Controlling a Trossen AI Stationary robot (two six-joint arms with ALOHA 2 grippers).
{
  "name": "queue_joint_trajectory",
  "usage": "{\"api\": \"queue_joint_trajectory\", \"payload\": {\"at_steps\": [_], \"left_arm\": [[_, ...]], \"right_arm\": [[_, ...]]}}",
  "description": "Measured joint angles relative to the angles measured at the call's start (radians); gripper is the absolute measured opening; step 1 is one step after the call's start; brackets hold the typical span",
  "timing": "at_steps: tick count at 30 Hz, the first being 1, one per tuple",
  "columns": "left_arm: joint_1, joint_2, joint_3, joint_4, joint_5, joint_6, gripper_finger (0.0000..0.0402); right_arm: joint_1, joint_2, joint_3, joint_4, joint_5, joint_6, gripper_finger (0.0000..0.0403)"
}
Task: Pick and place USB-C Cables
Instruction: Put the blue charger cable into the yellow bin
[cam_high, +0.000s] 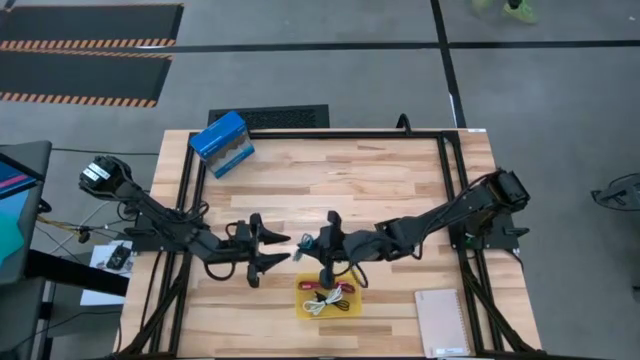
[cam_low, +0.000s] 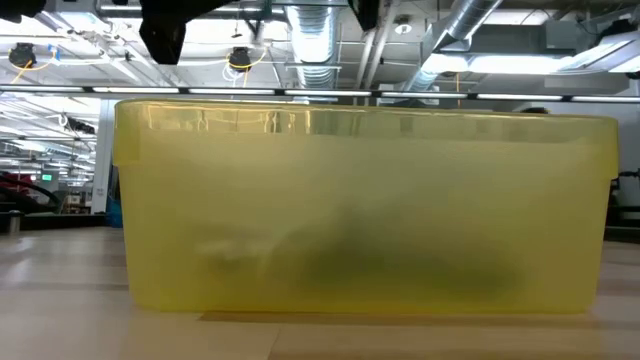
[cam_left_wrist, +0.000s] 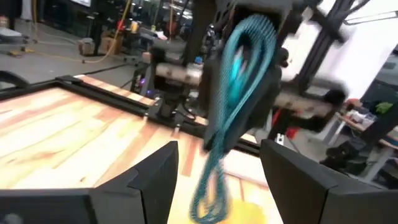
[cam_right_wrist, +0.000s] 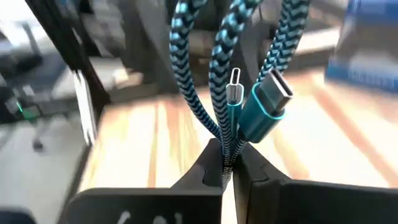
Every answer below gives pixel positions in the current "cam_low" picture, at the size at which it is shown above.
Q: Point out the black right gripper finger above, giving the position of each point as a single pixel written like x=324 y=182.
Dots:
x=365 y=12

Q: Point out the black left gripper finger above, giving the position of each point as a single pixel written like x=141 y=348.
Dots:
x=165 y=35

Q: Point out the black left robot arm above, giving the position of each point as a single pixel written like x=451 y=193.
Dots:
x=20 y=7

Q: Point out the round ceiling sensor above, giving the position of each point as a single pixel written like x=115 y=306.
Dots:
x=403 y=28

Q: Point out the grey ceiling pipes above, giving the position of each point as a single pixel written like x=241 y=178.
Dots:
x=372 y=55

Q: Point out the overhead beam with light strips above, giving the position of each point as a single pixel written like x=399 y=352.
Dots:
x=325 y=93

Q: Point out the white building pillar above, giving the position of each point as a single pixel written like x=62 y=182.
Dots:
x=104 y=160

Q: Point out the bright ceiling light fixture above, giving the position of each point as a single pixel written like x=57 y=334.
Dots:
x=500 y=64

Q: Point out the yellow translucent plastic bin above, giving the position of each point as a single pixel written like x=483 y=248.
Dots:
x=350 y=175

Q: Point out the blue container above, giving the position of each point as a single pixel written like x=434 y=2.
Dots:
x=115 y=215

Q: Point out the small silver cylinder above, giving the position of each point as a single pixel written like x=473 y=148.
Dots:
x=14 y=221

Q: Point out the dark background equipment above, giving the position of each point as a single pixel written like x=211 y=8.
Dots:
x=625 y=210

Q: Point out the corrugated silver ventilation duct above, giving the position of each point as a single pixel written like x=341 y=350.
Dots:
x=315 y=45

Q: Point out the smooth silver ventilation duct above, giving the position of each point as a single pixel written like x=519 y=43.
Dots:
x=460 y=20

